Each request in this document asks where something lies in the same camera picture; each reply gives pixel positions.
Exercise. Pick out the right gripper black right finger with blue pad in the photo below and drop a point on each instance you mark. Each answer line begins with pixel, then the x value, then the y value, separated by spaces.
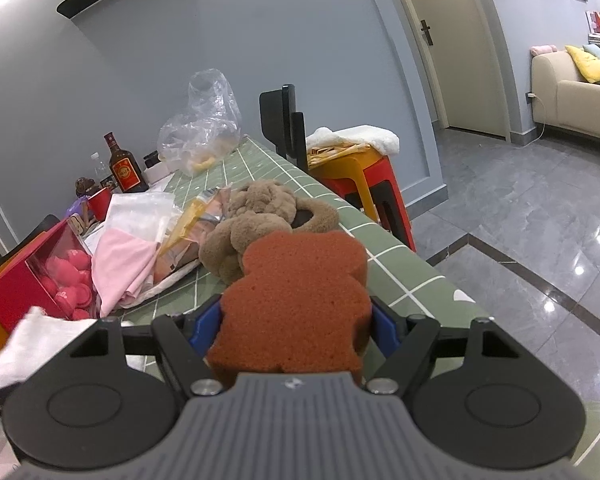
pixel 407 344

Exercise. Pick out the black chair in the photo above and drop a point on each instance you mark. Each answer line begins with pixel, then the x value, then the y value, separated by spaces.
pixel 283 125

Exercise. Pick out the brown plush toy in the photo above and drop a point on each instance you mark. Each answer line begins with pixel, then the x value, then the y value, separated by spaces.
pixel 254 210

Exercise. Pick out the pink pillow on sofa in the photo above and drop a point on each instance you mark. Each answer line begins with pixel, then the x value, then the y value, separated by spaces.
pixel 544 49

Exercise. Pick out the yellow foil snack packet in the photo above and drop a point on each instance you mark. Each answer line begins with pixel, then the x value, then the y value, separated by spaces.
pixel 195 224

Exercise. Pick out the beige sofa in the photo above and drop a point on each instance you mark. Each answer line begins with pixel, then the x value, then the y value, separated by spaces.
pixel 562 97

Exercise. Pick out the white towel on stool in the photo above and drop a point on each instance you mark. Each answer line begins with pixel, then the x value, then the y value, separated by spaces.
pixel 382 140

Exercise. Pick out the beige door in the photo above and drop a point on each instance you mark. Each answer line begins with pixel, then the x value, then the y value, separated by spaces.
pixel 459 49

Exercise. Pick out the dark liquor bottle red label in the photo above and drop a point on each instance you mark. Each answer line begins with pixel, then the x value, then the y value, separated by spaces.
pixel 124 167

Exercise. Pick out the red Wonderlab box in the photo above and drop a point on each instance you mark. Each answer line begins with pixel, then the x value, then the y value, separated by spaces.
pixel 53 272

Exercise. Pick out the clear plastic bag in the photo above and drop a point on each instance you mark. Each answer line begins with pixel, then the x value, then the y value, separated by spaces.
pixel 208 129

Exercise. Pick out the clear plastic water bottle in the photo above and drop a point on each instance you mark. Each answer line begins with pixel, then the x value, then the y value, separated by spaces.
pixel 104 176

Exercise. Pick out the yellow cushion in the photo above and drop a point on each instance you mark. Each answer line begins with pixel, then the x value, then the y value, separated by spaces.
pixel 587 61

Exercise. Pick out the red orange stacked stools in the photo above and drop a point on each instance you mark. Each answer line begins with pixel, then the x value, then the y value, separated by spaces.
pixel 366 180

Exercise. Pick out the pink cloth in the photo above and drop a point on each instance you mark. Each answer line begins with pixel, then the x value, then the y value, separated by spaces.
pixel 121 265

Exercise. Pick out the clear packaged white item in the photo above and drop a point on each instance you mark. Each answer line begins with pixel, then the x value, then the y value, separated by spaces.
pixel 149 215

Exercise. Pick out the green grid tablecloth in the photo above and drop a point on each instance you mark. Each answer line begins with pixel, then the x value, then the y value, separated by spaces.
pixel 395 274

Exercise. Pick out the red cup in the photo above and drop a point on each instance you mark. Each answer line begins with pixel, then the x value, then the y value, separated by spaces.
pixel 99 203

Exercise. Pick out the brown pinecone ornament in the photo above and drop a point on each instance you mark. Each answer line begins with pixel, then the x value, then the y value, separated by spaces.
pixel 86 187

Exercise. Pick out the brown bear-shaped sponge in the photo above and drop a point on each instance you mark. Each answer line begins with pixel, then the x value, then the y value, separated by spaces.
pixel 301 307

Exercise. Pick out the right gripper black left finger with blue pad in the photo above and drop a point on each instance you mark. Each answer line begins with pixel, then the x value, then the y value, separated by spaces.
pixel 182 343

